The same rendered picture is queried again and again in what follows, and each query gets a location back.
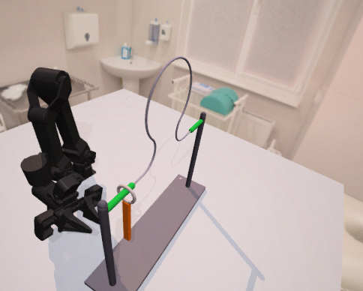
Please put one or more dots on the orange handle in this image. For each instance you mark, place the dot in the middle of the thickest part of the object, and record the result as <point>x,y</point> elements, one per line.
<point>126,207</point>

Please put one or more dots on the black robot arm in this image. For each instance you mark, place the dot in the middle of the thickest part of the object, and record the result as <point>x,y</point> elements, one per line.
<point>54,163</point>

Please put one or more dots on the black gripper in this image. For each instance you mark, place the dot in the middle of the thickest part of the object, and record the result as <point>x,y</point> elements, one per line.
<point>63,217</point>

